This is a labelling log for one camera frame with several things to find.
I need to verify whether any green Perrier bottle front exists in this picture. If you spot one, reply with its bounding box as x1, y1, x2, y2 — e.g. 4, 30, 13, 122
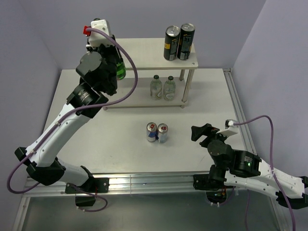
116, 58, 126, 80

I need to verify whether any clear Chang bottle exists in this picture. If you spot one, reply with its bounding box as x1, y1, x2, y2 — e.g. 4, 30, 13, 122
150, 75, 162, 100
163, 76, 176, 101

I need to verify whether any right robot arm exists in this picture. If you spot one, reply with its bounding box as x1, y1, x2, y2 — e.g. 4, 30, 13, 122
191, 120, 308, 209

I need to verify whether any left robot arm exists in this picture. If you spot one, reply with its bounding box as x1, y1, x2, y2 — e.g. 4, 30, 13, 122
15, 36, 123, 192

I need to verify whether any white two-tier shelf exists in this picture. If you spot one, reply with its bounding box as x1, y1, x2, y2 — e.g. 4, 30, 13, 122
112, 38, 198, 108

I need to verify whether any silver can right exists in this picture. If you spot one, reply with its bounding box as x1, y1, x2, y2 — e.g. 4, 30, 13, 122
157, 123, 168, 143

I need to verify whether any blue silver can left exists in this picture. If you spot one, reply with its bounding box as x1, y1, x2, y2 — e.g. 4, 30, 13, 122
146, 122, 157, 142

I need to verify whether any black tall can left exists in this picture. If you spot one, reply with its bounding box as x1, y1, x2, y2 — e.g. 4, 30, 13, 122
164, 26, 180, 61

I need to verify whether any black tall can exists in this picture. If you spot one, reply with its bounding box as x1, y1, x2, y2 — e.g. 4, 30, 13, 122
177, 23, 195, 61
164, 26, 180, 61

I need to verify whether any black tall can right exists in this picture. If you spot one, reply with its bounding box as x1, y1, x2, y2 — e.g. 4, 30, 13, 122
177, 23, 195, 61

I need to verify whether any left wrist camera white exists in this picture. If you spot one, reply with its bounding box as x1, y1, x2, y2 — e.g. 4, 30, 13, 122
83, 19, 114, 48

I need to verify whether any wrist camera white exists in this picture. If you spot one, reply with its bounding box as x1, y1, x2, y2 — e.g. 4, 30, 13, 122
83, 19, 114, 48
217, 119, 240, 138

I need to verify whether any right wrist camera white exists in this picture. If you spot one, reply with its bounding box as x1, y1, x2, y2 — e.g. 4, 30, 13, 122
217, 119, 240, 138

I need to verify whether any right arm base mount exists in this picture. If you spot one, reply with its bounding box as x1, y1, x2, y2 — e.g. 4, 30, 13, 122
193, 174, 235, 208

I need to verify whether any aluminium rail frame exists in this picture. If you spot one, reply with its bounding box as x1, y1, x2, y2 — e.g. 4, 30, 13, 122
12, 67, 289, 231

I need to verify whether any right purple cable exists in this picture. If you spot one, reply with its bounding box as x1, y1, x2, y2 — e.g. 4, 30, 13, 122
231, 115, 296, 231

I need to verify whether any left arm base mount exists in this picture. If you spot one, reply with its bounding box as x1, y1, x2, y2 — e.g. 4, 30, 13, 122
64, 178, 109, 212

